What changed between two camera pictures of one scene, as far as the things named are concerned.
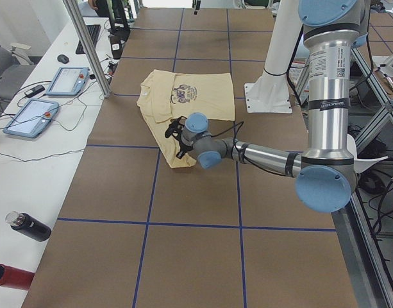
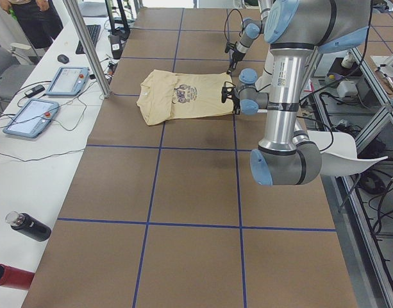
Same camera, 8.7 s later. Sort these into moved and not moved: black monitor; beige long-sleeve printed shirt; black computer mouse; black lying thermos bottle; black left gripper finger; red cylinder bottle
Moved: beige long-sleeve printed shirt; black left gripper finger
Not moved: black lying thermos bottle; black computer mouse; red cylinder bottle; black monitor
